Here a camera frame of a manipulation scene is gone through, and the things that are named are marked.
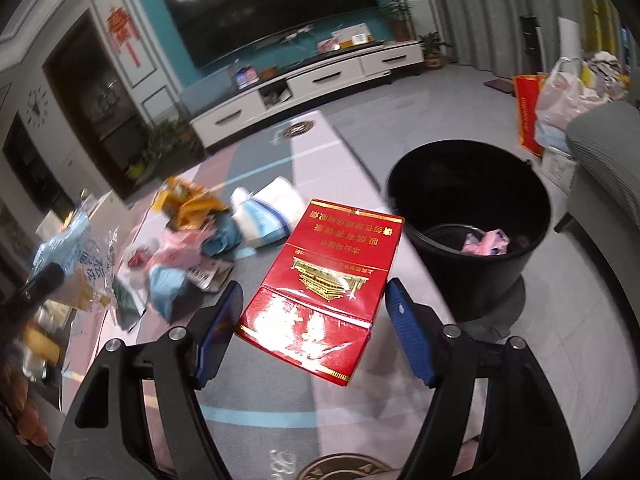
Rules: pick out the brown cardboard piece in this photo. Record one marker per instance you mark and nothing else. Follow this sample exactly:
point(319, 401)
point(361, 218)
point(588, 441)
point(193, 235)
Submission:
point(212, 275)

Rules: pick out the pile of clothes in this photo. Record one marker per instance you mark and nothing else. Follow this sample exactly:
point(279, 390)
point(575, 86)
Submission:
point(605, 72)

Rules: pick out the red knot wall ornament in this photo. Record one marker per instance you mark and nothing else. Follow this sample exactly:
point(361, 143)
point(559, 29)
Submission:
point(122, 30)

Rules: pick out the wall clock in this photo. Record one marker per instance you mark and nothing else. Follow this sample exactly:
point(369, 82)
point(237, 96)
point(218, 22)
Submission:
point(35, 105)

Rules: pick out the white blue striped tissue pack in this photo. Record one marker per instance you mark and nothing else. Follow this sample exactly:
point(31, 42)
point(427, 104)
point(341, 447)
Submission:
point(267, 215)

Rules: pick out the clear blue printed plastic bag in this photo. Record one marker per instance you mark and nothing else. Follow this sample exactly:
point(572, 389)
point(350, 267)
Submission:
point(82, 260)

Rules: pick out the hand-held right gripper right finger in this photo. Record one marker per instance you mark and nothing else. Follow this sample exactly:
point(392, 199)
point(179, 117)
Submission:
point(407, 332)

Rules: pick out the pink wrapper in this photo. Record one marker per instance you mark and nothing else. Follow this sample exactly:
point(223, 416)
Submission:
point(482, 242)
point(175, 247)

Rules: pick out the dark display cabinet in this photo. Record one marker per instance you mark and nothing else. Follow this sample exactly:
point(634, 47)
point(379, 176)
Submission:
point(85, 100)

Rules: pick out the blue face mask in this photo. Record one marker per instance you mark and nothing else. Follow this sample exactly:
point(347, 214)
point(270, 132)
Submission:
point(222, 240)
point(170, 292)

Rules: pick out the white television cabinet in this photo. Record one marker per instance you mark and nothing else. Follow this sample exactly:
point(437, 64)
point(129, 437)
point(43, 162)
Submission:
point(310, 85)

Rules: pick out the yellow snack wrapper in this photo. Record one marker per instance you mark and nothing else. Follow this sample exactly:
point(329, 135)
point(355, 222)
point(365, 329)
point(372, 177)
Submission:
point(192, 202)

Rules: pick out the bushy potted plant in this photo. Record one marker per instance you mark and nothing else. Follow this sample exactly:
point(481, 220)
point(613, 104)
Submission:
point(160, 145)

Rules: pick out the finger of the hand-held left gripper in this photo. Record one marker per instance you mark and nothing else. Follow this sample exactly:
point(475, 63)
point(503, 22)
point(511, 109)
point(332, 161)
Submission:
point(42, 280)

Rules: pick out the yellow curtain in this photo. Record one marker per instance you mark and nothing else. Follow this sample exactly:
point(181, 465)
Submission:
point(597, 5)

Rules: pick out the pink crumpled wrapper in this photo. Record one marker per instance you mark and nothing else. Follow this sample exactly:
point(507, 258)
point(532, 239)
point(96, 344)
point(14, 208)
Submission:
point(175, 247)

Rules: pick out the grey curtain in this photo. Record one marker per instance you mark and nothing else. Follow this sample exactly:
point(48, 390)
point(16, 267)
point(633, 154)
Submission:
point(475, 5)

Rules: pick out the white plastic bag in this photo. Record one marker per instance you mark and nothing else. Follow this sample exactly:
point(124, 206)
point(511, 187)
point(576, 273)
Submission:
point(565, 95)

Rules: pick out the red cigarette carton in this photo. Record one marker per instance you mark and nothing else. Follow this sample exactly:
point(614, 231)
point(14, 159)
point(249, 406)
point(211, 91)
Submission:
point(310, 290)

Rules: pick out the blue box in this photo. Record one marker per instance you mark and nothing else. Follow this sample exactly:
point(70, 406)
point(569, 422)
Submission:
point(246, 77)

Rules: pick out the large black television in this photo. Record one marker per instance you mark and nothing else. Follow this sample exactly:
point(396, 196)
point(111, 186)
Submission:
point(270, 5)

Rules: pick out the black trash bin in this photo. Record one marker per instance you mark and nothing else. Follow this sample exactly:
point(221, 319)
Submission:
point(450, 275)

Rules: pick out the small potted plant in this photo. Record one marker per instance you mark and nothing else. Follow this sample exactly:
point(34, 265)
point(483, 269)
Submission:
point(434, 50)

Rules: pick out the tall potted plant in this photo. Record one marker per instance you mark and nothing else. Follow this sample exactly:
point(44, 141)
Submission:
point(400, 15)

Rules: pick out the glass fish tank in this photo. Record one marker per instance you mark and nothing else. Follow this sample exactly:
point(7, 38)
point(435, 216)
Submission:
point(205, 92)

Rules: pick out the white air purifier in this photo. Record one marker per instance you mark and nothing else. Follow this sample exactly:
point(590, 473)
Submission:
point(568, 40)

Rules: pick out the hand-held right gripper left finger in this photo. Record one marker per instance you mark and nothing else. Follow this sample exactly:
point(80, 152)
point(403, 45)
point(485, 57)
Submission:
point(220, 332)

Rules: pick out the desk calendar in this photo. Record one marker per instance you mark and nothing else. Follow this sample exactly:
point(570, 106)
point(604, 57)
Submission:
point(352, 35)

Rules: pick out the red shopping bag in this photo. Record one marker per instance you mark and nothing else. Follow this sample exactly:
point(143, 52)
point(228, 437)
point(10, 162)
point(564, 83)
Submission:
point(525, 115)

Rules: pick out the grey sofa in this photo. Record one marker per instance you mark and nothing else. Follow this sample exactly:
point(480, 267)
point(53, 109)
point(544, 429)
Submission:
point(605, 170)

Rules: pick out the dark floor mat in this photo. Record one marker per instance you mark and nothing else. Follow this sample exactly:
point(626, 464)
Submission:
point(499, 85)

